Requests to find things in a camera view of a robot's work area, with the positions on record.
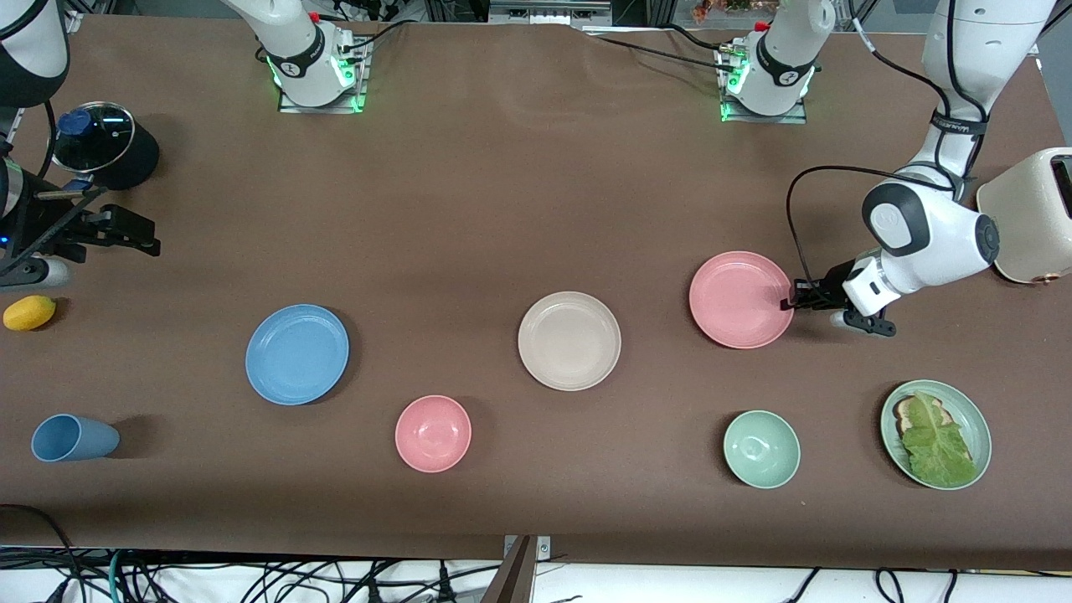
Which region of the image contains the pink shallow bowl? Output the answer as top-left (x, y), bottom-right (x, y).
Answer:
top-left (688, 250), bottom-right (795, 350)

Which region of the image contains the blue shallow bowl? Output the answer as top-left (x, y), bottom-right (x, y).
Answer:
top-left (245, 303), bottom-right (350, 406)

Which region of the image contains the black pot with glass lid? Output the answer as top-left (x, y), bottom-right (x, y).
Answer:
top-left (50, 100), bottom-right (161, 193)

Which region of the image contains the yellow lemon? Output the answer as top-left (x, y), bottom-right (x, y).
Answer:
top-left (3, 295), bottom-right (57, 332)

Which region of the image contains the toasted bread slice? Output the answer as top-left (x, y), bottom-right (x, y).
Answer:
top-left (893, 396), bottom-right (946, 436)

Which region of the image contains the small deep green bowl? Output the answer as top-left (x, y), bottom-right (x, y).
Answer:
top-left (723, 410), bottom-right (801, 489)

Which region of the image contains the green lettuce leaf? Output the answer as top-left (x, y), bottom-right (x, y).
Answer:
top-left (900, 390), bottom-right (979, 488)

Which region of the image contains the green plate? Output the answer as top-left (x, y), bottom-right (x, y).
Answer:
top-left (879, 379), bottom-right (993, 491)

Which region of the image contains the blue plastic cup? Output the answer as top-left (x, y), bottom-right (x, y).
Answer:
top-left (31, 414), bottom-right (121, 463)

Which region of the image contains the beige toaster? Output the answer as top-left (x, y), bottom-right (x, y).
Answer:
top-left (976, 147), bottom-right (1072, 286)

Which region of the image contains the beige shallow bowl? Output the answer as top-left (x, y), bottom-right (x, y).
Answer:
top-left (517, 291), bottom-right (622, 392)

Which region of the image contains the small deep pink bowl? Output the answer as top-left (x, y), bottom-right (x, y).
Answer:
top-left (394, 394), bottom-right (472, 474)

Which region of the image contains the dark slanted bar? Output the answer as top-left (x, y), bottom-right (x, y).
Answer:
top-left (480, 536), bottom-right (538, 603)

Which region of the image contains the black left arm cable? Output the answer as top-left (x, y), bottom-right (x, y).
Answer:
top-left (786, 165), bottom-right (956, 290)

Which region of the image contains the black base cable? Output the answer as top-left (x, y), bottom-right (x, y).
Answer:
top-left (339, 17), bottom-right (428, 53)
top-left (586, 29), bottom-right (738, 75)

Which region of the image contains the black floor cable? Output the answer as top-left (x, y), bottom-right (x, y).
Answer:
top-left (0, 502), bottom-right (80, 603)

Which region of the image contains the aluminium frame rail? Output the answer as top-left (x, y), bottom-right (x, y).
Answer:
top-left (488, 0), bottom-right (614, 26)

